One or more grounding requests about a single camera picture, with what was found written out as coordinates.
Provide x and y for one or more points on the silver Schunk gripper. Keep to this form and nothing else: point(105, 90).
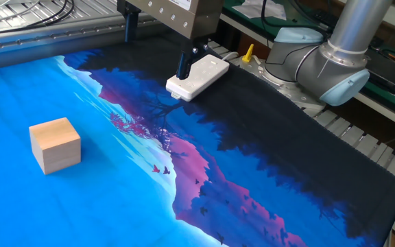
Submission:
point(177, 13)

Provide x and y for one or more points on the large wooden cube block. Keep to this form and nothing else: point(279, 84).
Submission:
point(55, 145)

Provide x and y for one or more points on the silver UR5 robot arm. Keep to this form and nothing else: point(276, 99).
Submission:
point(331, 58)

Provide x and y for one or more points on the white power strip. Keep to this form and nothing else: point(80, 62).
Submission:
point(197, 77)

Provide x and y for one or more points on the small yellow plastic clip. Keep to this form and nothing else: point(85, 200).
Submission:
point(249, 54)

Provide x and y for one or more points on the white paper sheet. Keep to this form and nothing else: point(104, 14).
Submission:
point(261, 8)

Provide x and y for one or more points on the landscape print cloth mat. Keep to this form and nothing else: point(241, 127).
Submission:
point(115, 192)

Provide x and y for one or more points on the green-topped workbench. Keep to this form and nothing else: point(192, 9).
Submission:
point(389, 99)

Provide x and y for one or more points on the aluminium frame rail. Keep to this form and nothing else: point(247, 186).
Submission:
point(46, 41)

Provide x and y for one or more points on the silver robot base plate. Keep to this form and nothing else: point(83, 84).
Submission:
point(286, 91)

